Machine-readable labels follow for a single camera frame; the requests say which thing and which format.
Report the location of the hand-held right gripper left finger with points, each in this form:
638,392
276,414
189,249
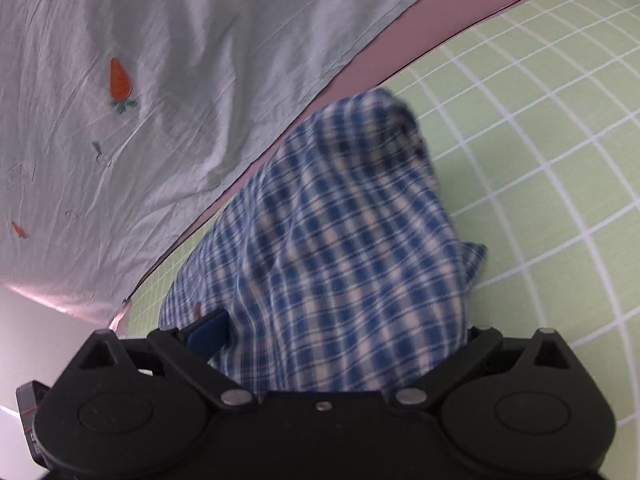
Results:
207,334

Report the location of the white carrot print sheet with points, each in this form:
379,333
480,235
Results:
200,60

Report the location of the green grid mat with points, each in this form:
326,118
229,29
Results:
550,160

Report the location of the pink mattress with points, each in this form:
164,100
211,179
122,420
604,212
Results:
400,45

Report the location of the blue plaid shirt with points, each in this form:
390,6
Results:
340,240

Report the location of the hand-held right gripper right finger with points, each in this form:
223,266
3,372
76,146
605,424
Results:
480,349

